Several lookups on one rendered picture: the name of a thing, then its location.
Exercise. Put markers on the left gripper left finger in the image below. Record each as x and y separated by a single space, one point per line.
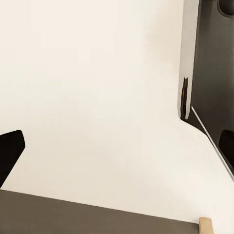
11 146

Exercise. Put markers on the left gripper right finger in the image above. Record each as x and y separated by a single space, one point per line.
226 145

